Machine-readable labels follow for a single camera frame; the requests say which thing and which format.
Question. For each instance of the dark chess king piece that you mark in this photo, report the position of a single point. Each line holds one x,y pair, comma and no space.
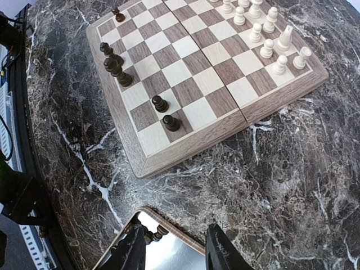
117,72

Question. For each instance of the dark pawn square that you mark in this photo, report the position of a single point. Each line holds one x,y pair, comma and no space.
119,17

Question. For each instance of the white king piece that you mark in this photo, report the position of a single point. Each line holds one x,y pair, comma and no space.
254,10

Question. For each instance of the white rook right corner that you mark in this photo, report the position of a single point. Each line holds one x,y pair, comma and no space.
299,62

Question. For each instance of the wooden chess board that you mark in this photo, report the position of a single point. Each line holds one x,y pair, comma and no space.
208,70

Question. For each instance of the white queen piece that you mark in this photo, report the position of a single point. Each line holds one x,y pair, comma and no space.
244,3

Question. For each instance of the wooden tray with metal base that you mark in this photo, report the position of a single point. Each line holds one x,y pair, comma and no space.
176,250

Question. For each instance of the white bishop right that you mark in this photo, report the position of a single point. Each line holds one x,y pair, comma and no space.
271,18

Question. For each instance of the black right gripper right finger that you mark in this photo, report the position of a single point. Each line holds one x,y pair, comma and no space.
220,253

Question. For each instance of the dark queen piece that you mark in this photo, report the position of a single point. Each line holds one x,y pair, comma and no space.
160,104

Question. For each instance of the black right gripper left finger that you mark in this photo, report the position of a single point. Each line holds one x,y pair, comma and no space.
130,252

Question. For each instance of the white knight right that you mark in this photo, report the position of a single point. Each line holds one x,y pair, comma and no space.
284,40

